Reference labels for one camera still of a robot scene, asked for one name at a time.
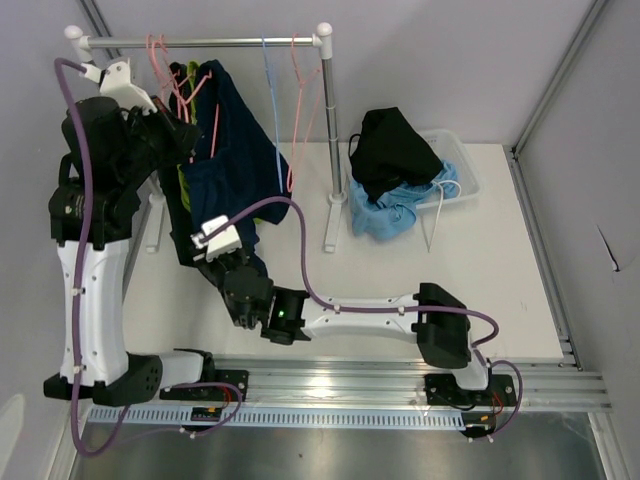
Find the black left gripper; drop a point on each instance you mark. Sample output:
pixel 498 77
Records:
pixel 181 138

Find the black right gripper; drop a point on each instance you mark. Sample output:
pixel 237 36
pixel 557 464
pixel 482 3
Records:
pixel 209 266

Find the lime green shorts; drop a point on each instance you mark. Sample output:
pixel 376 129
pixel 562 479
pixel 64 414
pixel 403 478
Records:
pixel 229 160

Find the navy blue shorts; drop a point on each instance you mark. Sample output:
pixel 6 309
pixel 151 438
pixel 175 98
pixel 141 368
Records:
pixel 235 165

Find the dark teal shorts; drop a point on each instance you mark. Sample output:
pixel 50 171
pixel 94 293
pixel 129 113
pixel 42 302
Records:
pixel 175 175

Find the pink hanger of teal shorts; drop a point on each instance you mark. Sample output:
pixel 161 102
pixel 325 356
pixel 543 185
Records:
pixel 156 53

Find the light blue wire hanger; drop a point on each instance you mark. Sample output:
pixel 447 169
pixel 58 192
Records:
pixel 272 84

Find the light blue shorts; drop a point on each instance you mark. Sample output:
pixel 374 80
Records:
pixel 396 211

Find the black shorts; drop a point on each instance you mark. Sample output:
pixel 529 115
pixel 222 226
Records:
pixel 388 152

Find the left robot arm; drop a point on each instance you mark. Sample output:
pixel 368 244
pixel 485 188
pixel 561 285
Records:
pixel 113 150

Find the white clothes rack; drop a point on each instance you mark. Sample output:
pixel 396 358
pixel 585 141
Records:
pixel 322 40

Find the white plastic mesh basket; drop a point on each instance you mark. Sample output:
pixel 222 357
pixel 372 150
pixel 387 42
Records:
pixel 395 171

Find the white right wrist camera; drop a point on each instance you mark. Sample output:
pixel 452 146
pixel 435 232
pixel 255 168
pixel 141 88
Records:
pixel 211 240

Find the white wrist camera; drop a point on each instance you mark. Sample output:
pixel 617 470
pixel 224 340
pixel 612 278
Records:
pixel 211 240
pixel 116 82

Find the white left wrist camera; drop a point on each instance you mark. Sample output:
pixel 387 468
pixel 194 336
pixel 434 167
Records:
pixel 116 82

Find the white slotted cable duct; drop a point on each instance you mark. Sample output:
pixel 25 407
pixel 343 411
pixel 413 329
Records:
pixel 248 416

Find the pink empty wire hanger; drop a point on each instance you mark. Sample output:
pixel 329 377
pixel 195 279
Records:
pixel 304 114

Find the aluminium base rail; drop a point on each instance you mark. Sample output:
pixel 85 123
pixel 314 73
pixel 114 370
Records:
pixel 399 384

